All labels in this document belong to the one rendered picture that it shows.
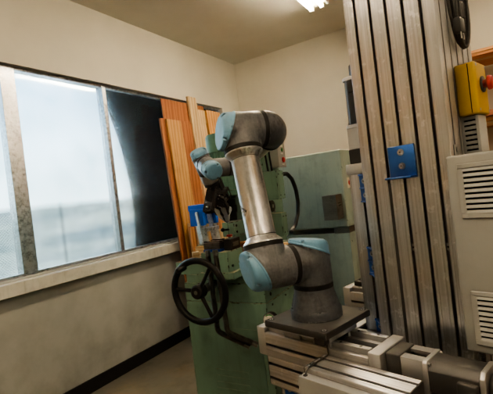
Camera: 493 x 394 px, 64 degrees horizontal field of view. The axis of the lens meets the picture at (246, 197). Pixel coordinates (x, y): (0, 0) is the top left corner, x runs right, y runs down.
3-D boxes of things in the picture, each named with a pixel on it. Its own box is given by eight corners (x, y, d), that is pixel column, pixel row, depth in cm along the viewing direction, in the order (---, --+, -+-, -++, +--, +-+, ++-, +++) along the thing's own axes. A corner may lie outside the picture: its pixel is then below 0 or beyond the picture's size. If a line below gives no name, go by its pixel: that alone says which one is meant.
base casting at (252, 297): (185, 300, 192) (183, 282, 192) (242, 273, 243) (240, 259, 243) (267, 303, 171) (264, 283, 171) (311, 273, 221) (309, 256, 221)
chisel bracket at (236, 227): (223, 240, 193) (221, 223, 193) (237, 235, 205) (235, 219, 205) (236, 239, 190) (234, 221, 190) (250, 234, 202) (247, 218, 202)
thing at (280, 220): (268, 237, 204) (264, 214, 204) (273, 234, 210) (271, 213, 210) (284, 236, 199) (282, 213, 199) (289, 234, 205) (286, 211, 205)
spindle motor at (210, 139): (205, 198, 192) (197, 136, 192) (224, 197, 208) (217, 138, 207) (235, 195, 184) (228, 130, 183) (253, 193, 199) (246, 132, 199)
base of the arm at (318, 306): (352, 310, 116) (349, 277, 116) (322, 327, 105) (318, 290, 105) (311, 304, 127) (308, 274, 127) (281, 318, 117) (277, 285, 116)
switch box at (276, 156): (269, 168, 214) (266, 139, 214) (277, 168, 223) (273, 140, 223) (279, 166, 211) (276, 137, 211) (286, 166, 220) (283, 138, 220)
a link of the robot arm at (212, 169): (232, 160, 152) (222, 154, 162) (203, 162, 148) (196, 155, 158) (232, 180, 155) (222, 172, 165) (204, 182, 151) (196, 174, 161)
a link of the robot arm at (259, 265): (307, 283, 107) (264, 102, 118) (256, 294, 102) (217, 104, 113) (288, 285, 118) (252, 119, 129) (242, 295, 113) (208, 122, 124)
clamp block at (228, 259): (202, 273, 175) (199, 252, 175) (218, 266, 187) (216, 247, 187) (230, 273, 168) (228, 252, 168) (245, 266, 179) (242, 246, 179)
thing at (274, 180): (265, 200, 205) (261, 172, 205) (272, 199, 213) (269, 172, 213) (279, 198, 201) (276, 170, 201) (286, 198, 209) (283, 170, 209)
